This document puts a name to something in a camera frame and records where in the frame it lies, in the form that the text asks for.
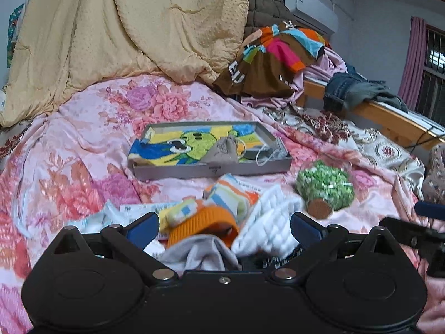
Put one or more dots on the cartoon print towel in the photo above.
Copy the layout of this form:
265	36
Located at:
187	144

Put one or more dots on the grey cloth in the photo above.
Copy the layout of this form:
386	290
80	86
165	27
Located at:
200	254

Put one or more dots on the white face mask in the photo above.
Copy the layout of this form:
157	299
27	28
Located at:
267	155

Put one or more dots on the white air conditioner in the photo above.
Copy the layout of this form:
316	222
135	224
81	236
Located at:
314	8

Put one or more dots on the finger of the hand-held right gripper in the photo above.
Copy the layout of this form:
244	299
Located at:
429	211
405	231

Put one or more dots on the brown multicolour garment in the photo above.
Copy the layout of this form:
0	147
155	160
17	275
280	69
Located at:
271	59

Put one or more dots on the dark olive padded jacket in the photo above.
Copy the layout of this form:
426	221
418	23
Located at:
266	3

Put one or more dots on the brocade floral blanket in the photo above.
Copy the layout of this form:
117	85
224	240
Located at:
368	142

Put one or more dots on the white quilted cloth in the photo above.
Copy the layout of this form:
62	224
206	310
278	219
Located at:
269	215

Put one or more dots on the grey garment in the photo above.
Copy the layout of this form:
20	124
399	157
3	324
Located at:
379	94

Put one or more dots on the yellow quilt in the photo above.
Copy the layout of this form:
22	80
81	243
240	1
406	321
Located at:
121	28

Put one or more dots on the grey shallow box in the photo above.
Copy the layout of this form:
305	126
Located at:
208	172

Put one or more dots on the yellow cloth with blue squares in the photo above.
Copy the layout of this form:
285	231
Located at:
180	212

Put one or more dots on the green knitted pouch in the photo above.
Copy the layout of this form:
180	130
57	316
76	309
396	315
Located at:
325	188

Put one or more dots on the orange striped sock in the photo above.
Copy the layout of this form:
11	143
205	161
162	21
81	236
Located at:
231	196

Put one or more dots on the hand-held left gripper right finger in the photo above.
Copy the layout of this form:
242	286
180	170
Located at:
305	229

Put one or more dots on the pink floral bedsheet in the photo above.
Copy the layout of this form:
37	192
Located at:
87	153

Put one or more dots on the orange knit beanie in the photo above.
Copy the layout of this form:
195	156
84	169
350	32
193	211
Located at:
201	224

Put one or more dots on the white soft cloth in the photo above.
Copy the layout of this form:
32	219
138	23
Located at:
90	222

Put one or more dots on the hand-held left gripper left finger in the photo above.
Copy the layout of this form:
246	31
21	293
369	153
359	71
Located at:
144	229

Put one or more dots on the barred window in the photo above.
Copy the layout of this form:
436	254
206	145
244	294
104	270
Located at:
433	76

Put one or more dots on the teal wall poster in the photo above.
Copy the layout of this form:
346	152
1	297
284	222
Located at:
14	31

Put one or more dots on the wooden bed rail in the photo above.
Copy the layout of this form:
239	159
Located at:
389	118

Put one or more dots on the pink curtain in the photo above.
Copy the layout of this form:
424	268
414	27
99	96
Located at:
413	62

